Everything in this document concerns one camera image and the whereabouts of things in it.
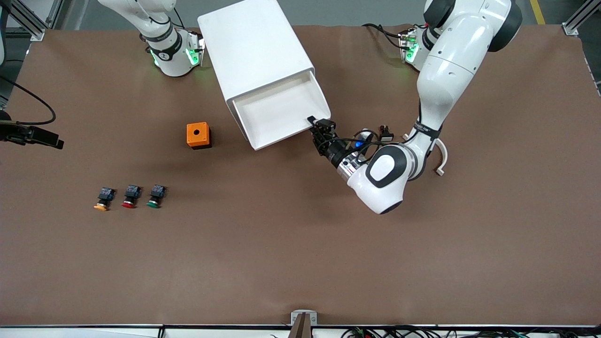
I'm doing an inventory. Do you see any yellow mushroom push button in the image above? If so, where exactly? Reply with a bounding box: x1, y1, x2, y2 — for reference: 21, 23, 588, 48
93, 187, 116, 212

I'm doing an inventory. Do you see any red mushroom push button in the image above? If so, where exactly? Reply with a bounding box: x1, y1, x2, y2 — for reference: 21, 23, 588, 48
121, 184, 142, 209

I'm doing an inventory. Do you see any green mushroom push button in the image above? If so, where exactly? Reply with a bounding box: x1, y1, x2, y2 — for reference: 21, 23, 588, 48
146, 184, 167, 208

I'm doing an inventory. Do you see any brown table cover mat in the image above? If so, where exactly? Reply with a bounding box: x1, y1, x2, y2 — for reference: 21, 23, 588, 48
0, 23, 601, 327

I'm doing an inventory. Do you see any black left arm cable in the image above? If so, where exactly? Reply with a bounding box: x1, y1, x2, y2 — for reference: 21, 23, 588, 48
324, 128, 382, 165

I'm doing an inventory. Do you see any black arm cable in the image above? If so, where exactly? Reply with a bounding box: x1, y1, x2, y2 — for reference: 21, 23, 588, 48
324, 128, 382, 165
0, 75, 57, 126

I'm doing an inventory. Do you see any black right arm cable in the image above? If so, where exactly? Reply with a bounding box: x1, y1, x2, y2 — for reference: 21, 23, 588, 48
0, 75, 57, 126

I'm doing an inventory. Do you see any aluminium frame profile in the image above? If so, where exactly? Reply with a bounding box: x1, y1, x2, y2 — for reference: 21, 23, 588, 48
7, 0, 47, 42
562, 0, 601, 37

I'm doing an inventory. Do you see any black base cable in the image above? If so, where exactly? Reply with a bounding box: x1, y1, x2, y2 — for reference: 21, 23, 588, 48
362, 23, 405, 50

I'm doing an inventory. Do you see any white curved plastic bracket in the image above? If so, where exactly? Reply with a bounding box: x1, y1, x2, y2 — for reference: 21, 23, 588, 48
403, 133, 449, 177

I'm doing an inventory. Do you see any orange button enclosure box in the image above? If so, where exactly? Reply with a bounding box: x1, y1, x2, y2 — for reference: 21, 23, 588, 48
186, 122, 212, 150

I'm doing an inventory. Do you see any grey metal bracket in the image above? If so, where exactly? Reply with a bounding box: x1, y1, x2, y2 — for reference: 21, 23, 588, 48
291, 310, 318, 327

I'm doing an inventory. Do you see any brown post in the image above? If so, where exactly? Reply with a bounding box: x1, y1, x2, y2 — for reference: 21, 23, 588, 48
288, 313, 311, 338

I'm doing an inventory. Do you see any black cable bundle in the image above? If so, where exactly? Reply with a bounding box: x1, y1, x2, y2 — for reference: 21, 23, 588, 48
340, 325, 601, 338

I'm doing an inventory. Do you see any white table edge rail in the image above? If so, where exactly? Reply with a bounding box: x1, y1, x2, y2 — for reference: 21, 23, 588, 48
0, 324, 601, 338

